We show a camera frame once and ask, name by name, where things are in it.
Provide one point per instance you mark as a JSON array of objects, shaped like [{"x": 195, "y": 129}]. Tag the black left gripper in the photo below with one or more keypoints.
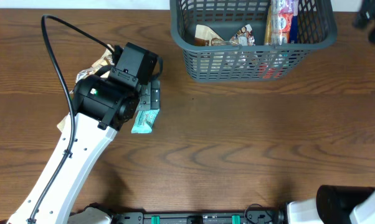
[{"x": 150, "y": 96}]

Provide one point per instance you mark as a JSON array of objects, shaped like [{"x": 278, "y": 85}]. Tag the teal wet wipes pack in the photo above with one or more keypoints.
[{"x": 144, "y": 122}]

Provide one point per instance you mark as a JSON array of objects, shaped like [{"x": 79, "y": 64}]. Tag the grey plastic basket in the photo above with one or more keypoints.
[{"x": 224, "y": 40}]

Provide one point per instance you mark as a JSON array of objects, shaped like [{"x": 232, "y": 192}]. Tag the tissue pack multipack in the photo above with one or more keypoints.
[{"x": 284, "y": 22}]

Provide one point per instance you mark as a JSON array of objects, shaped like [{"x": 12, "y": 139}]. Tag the orange capped snack tube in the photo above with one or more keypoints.
[{"x": 269, "y": 66}]

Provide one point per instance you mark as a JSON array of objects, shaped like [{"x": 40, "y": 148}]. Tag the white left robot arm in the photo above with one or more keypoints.
[{"x": 101, "y": 108}]

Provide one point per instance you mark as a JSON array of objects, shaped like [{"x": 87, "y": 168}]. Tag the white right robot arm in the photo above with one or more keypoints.
[{"x": 337, "y": 204}]

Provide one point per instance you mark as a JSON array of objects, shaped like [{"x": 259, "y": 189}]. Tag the crumpled beige snack bag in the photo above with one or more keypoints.
[{"x": 105, "y": 59}]

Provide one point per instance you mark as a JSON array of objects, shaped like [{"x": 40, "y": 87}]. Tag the beige brown nut bag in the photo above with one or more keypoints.
[{"x": 61, "y": 124}]

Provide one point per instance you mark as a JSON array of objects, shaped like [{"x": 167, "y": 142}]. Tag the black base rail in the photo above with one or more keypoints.
[{"x": 253, "y": 214}]

